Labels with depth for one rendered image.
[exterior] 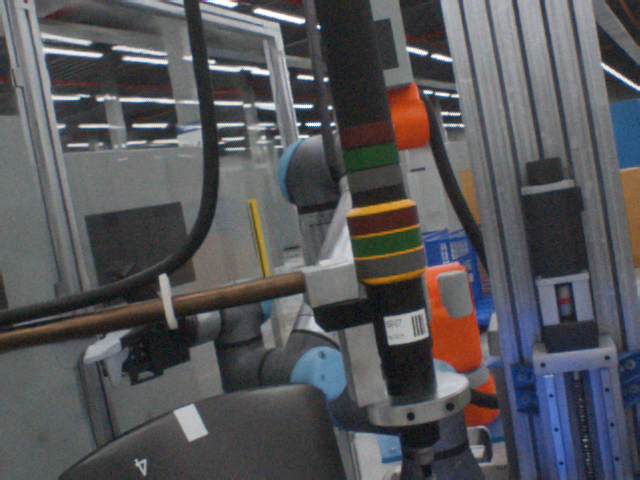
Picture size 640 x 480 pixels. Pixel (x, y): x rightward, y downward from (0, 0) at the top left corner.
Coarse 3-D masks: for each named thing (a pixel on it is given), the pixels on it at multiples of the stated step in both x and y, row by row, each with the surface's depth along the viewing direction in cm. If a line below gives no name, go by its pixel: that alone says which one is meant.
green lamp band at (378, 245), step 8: (400, 232) 42; (408, 232) 42; (416, 232) 42; (352, 240) 43; (360, 240) 42; (368, 240) 42; (376, 240) 42; (384, 240) 42; (392, 240) 42; (400, 240) 42; (408, 240) 42; (416, 240) 42; (352, 248) 43; (360, 248) 42; (368, 248) 42; (376, 248) 42; (384, 248) 42; (392, 248) 42; (400, 248) 42; (408, 248) 42; (352, 256) 44; (360, 256) 43; (368, 256) 42
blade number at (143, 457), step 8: (144, 448) 54; (136, 456) 54; (144, 456) 54; (152, 456) 54; (128, 464) 53; (136, 464) 53; (144, 464) 53; (152, 464) 53; (136, 472) 53; (144, 472) 53; (152, 472) 53; (160, 472) 53
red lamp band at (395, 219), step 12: (360, 216) 42; (372, 216) 42; (384, 216) 41; (396, 216) 42; (408, 216) 42; (348, 228) 43; (360, 228) 42; (372, 228) 42; (384, 228) 42; (396, 228) 42
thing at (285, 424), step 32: (288, 384) 61; (160, 416) 56; (224, 416) 57; (256, 416) 57; (288, 416) 58; (320, 416) 58; (128, 448) 54; (160, 448) 54; (192, 448) 54; (224, 448) 55; (256, 448) 55; (288, 448) 55; (320, 448) 55
